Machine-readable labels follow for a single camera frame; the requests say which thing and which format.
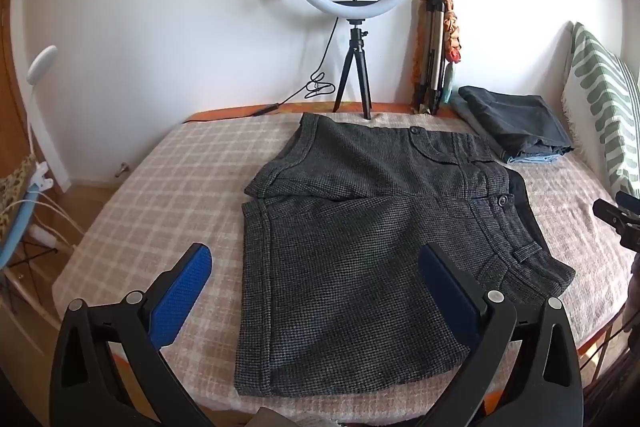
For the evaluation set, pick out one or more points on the folded dark clothes pile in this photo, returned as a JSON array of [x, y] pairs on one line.
[[515, 117]]

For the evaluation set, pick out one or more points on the white power strip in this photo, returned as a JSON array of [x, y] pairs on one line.
[[42, 234]]

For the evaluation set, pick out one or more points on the beige plaid blanket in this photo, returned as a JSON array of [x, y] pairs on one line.
[[165, 187]]

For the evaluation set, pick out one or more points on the metal door stopper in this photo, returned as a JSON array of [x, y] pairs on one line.
[[121, 168]]

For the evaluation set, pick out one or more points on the folded silver tripod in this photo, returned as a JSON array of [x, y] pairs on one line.
[[432, 37]]

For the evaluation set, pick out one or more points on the green striped pillow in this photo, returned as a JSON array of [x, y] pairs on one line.
[[600, 97]]

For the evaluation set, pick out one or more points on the white plastic clip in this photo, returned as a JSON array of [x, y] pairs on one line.
[[41, 174]]

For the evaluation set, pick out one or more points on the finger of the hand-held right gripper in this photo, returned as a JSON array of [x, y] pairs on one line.
[[607, 213], [629, 199]]

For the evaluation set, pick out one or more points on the grey tweed pants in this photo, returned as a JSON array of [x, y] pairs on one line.
[[350, 257]]

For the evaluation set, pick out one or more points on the black mini tripod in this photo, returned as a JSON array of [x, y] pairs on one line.
[[356, 52]]

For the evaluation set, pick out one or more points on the orange floral scarf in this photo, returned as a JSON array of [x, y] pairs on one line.
[[452, 32]]

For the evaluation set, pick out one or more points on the white desk lamp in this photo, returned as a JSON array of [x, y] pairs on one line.
[[41, 62]]

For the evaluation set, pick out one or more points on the leopard print cloth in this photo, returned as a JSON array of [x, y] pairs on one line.
[[15, 182]]

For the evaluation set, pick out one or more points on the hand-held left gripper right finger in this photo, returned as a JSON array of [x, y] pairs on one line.
[[450, 297]]

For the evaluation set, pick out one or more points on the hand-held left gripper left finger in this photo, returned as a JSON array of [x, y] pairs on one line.
[[182, 292]]

